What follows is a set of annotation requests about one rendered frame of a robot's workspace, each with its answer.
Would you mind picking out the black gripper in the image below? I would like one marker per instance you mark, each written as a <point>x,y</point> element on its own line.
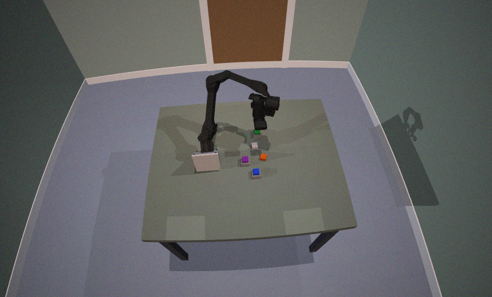
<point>259,121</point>

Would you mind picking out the green square button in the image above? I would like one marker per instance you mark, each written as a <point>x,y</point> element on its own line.
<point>257,133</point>

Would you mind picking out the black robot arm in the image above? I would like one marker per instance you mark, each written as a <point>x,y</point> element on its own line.
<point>209,128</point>

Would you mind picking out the purple button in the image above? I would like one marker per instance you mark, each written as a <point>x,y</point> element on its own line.
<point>245,161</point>

